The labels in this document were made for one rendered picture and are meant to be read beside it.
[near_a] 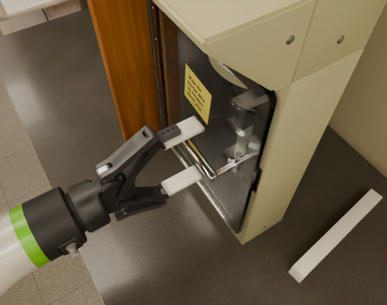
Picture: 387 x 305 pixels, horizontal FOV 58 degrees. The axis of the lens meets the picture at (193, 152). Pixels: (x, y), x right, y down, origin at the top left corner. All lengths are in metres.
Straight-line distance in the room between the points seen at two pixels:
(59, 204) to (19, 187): 1.64
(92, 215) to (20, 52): 0.86
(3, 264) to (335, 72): 0.47
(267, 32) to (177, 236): 0.56
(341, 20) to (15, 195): 1.93
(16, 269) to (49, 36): 0.93
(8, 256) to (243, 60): 0.38
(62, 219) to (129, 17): 0.38
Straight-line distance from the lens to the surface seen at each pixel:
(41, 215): 0.51
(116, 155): 0.50
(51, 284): 1.85
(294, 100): 0.42
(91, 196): 0.52
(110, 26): 0.69
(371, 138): 0.99
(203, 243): 0.78
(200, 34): 0.28
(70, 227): 0.51
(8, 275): 0.53
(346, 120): 1.02
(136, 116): 0.86
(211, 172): 0.55
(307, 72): 0.40
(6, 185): 2.19
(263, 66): 0.34
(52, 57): 1.24
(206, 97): 0.55
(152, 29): 0.66
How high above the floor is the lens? 1.67
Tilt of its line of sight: 55 degrees down
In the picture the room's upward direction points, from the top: straight up
